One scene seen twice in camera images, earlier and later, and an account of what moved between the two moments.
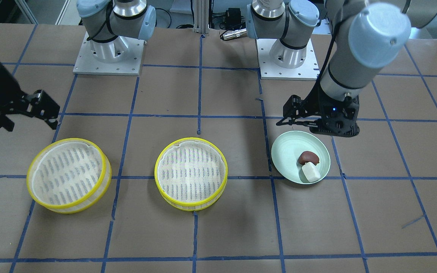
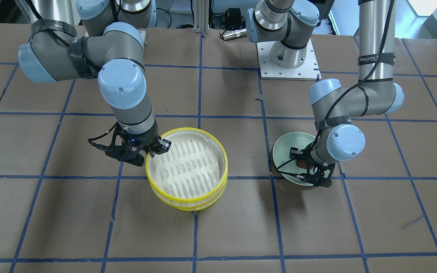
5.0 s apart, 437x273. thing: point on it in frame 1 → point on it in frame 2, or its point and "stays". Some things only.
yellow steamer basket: x=70 y=175 → x=194 y=167
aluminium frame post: x=201 y=16 stays
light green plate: x=288 y=147 stays
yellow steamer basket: x=191 y=173 stays
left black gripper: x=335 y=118 → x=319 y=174
